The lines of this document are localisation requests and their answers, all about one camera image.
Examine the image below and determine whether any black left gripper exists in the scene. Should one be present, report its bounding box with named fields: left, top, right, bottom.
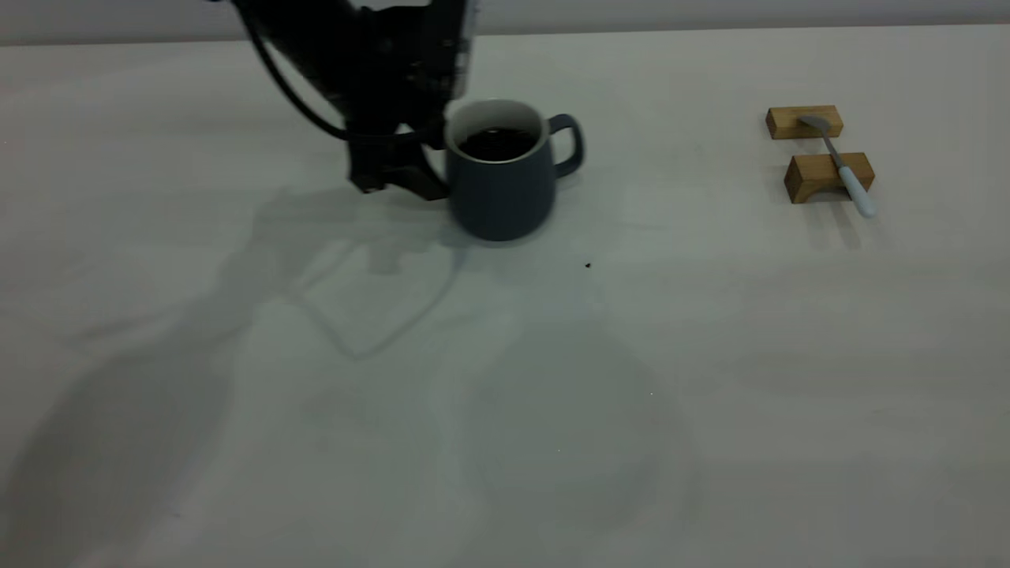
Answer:
left=331, top=0, right=452, bottom=203

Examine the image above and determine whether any dark grey ceramic mug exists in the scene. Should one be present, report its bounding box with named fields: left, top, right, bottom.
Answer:
left=444, top=99, right=585, bottom=242

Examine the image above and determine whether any metal spoon pale blue handle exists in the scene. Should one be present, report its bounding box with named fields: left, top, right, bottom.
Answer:
left=797, top=115, right=877, bottom=219

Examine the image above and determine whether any flat wooden block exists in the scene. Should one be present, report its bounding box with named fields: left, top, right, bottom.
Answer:
left=765, top=106, right=844, bottom=141

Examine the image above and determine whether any arched wooden block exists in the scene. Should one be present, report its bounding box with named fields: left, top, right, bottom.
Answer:
left=784, top=152, right=876, bottom=205

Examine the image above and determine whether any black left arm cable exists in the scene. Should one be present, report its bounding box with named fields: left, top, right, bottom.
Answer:
left=243, top=12, right=352, bottom=144

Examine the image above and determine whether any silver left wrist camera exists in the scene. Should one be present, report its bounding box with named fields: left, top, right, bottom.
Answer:
left=428, top=0, right=476, bottom=102

